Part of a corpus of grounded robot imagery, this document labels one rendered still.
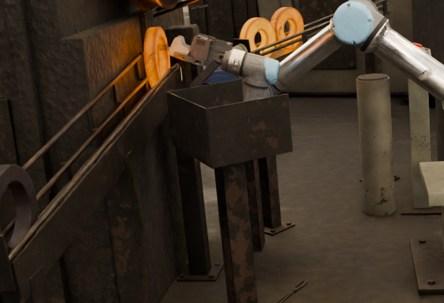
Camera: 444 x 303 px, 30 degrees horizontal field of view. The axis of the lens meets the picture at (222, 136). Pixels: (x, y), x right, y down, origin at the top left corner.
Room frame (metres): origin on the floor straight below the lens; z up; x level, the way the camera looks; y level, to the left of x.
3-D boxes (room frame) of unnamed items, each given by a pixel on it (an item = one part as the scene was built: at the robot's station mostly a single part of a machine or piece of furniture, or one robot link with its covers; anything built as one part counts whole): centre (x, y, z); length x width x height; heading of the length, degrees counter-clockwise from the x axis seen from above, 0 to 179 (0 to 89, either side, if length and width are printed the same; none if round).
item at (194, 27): (2.71, 0.10, 0.68); 0.11 x 0.08 x 0.24; 77
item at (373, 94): (2.97, -0.57, 0.26); 0.12 x 0.12 x 0.52
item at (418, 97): (2.97, -0.73, 0.31); 0.24 x 0.16 x 0.62; 167
